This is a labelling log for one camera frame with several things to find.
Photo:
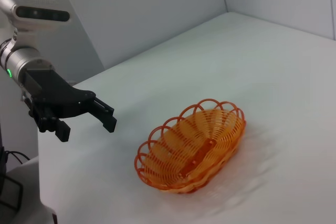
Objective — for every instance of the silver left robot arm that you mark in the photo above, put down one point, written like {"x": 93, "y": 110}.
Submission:
{"x": 21, "y": 60}

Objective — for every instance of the orange woven plastic basket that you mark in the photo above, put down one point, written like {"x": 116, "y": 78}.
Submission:
{"x": 191, "y": 150}

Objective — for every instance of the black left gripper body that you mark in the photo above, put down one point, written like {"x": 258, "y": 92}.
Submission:
{"x": 56, "y": 95}

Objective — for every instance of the white robot torso base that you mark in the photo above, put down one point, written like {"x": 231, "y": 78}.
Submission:
{"x": 23, "y": 203}

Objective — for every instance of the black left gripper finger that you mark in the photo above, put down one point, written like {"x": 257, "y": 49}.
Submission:
{"x": 105, "y": 117}
{"x": 62, "y": 130}

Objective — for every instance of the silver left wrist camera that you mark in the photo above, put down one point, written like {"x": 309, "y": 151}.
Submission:
{"x": 39, "y": 14}

